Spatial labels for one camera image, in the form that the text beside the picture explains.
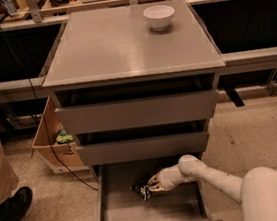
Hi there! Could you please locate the white bowl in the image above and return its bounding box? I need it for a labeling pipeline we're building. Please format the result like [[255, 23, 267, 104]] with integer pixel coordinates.
[[143, 5, 175, 31]]

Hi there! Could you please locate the black cable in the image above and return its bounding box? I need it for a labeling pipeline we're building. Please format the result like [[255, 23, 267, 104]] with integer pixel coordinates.
[[0, 0, 99, 203]]

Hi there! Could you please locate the cardboard box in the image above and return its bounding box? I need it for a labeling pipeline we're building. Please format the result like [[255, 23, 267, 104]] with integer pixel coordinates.
[[32, 97, 87, 174]]

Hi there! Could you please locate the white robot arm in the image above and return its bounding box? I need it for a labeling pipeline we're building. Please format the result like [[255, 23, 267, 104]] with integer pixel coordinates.
[[147, 155, 277, 221]]

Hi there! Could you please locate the grey drawer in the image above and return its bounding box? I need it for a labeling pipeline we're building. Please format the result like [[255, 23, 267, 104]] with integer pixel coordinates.
[[96, 156, 221, 221], [56, 90, 218, 135], [77, 131, 209, 166]]

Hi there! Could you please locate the grey drawer cabinet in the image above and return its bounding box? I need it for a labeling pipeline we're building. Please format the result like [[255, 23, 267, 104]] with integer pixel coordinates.
[[33, 0, 239, 187]]

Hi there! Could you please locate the grey top drawer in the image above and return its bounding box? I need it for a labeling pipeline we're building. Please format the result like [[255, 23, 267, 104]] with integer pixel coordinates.
[[56, 90, 218, 135]]

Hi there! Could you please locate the black shoe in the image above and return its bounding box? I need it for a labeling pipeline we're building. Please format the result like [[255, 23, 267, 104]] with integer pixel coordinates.
[[0, 187, 33, 221]]

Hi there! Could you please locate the grey middle drawer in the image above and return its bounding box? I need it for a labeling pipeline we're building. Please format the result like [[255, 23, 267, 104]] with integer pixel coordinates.
[[77, 131, 209, 166]]

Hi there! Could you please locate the blue chip bag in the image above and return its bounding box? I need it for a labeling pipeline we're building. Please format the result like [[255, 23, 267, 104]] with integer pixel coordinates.
[[130, 181, 153, 201]]

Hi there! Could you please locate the grey bottom drawer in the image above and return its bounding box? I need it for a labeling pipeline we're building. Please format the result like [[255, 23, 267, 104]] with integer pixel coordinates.
[[96, 156, 221, 221]]

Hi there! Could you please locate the green toy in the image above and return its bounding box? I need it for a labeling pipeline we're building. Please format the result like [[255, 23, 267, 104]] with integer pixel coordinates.
[[55, 130, 74, 144]]

